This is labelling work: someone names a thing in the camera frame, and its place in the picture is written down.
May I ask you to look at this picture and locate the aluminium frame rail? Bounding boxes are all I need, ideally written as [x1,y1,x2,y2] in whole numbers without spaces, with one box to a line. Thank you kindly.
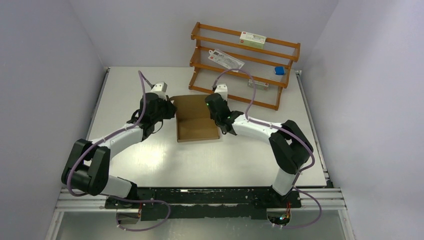
[45,188,356,240]

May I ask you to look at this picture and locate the brown cardboard box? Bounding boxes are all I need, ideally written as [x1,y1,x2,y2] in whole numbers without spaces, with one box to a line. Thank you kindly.
[170,94,220,143]

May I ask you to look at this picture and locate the green white box shelf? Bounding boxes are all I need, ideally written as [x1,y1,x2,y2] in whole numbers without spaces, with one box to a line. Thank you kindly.
[247,79,269,91]
[239,31,267,49]

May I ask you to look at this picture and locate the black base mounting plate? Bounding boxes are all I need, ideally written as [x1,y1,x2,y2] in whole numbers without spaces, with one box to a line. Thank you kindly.
[104,186,302,221]

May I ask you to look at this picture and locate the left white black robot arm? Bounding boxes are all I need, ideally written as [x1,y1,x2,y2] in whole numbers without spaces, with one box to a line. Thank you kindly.
[61,92,177,208]

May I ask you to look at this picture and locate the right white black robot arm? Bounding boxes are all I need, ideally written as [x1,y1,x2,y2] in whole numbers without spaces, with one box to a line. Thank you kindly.
[205,93,316,207]

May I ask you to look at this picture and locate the green white box top shelf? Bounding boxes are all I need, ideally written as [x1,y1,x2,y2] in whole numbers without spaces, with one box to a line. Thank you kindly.
[239,31,267,49]

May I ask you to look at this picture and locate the green white box bottom shelf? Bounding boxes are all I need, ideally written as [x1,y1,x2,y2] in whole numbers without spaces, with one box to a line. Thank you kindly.
[247,79,269,91]

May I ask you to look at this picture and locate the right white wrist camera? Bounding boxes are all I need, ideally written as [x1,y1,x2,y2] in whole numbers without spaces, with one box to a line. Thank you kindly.
[212,83,228,101]

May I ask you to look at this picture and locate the orange wooden shelf rack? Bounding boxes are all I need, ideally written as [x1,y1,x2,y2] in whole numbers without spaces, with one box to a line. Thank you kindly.
[188,22,301,110]

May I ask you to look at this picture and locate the small blue object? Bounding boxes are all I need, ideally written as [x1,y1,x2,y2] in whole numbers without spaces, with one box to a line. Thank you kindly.
[274,66,286,76]

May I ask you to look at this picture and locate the clear plastic packet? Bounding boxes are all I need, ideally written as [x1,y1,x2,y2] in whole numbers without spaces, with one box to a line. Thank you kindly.
[208,49,245,72]

